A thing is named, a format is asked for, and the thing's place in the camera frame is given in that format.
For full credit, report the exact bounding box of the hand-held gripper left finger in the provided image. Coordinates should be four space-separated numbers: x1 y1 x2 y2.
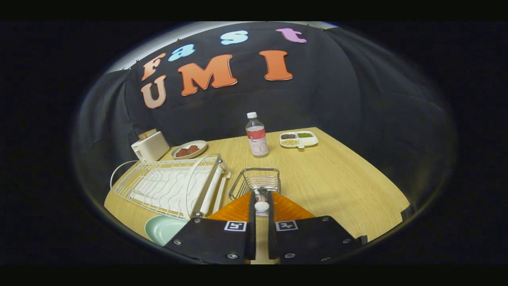
165 190 256 265

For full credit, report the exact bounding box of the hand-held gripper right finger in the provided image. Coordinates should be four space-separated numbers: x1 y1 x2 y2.
268 191 364 265

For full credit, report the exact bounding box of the metal wire basket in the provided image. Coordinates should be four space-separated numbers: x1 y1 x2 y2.
229 167 281 217

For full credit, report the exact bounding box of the white wire dish rack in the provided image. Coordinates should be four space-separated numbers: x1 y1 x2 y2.
110 154 232 220

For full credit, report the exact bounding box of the pale green plate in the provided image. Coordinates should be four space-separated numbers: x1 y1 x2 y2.
144 215 189 247

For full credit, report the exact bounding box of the beige round plate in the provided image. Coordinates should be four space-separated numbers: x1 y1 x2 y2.
171 140 208 160

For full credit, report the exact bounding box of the white wavy drip tray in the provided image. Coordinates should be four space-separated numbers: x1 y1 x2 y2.
129 165 223 215

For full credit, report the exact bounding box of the clear bottle red label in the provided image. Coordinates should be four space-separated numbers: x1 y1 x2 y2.
245 112 269 158

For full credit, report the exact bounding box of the white divided snack tray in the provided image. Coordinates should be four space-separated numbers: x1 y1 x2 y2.
279 131 319 149

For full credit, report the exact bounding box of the white toaster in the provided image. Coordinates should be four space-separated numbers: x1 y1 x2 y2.
131 129 170 162

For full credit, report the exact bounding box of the dark object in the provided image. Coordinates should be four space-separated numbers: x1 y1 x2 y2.
400 203 416 223

